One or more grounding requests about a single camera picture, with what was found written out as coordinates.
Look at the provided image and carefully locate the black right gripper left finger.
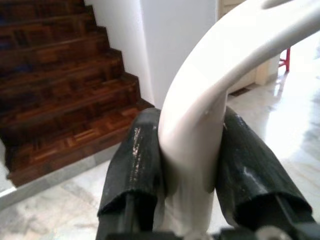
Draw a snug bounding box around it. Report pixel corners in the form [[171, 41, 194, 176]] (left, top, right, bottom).
[[96, 108, 166, 240]]

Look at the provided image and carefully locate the cream long-handled dustpan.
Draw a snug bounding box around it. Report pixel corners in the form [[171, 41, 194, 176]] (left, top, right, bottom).
[[156, 0, 320, 240]]

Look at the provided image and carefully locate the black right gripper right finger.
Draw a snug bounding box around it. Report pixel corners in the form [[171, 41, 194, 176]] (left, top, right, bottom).
[[215, 105, 315, 230]]

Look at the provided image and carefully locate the dark wooden staircase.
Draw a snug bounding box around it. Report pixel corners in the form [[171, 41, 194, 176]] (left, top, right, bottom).
[[0, 0, 156, 188]]

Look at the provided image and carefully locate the red stool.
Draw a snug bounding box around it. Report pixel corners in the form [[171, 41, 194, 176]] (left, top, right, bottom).
[[278, 46, 292, 73]]

